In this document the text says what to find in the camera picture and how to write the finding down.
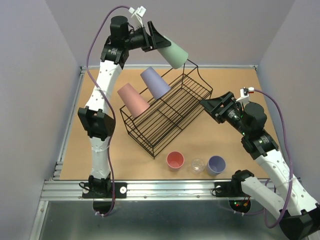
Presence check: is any aluminium table frame rail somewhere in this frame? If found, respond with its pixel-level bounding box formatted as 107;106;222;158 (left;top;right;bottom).
27;65;320;240

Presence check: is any red plastic cup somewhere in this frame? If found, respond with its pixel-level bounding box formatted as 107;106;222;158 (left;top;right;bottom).
166;151;185;172

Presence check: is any black wire dish rack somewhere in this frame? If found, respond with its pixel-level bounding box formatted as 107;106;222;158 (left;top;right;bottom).
119;60;213;158

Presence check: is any light purple plastic cup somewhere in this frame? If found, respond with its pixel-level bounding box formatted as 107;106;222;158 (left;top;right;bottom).
140;66;171;100

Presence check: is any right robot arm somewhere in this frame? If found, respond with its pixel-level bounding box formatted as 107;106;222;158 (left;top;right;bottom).
200;88;320;240

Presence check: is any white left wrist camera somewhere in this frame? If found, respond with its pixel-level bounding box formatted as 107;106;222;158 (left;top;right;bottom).
128;5;146;28

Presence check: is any clear plastic cup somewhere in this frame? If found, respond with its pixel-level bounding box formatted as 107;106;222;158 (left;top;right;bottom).
190;158;205;174

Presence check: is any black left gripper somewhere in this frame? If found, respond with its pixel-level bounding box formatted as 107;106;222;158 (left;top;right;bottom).
123;20;171;52

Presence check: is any pink plastic cup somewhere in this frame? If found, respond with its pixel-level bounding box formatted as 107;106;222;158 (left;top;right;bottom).
117;83;150;118

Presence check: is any green plastic cup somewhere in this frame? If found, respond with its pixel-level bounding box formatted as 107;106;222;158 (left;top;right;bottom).
157;38;189;69

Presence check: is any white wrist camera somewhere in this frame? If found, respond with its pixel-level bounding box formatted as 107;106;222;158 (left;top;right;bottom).
128;5;146;28
236;87;255;105

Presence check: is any dark purple plastic cup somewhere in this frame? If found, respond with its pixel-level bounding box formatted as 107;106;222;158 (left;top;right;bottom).
206;155;226;176

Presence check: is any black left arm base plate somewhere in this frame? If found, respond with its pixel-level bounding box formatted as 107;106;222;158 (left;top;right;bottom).
78;181;128;199

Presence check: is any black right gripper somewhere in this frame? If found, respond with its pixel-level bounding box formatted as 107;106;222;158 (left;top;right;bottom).
198;91;250;136

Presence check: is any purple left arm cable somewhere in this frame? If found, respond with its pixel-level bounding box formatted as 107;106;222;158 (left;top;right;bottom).
86;5;131;218

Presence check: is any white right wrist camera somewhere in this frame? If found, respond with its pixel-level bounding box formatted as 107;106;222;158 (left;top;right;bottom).
236;87;255;105

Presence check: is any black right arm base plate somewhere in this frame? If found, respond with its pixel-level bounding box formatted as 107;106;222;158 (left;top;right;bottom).
211;181;246;198

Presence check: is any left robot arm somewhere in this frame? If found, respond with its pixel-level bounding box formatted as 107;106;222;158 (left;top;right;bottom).
77;15;171;197

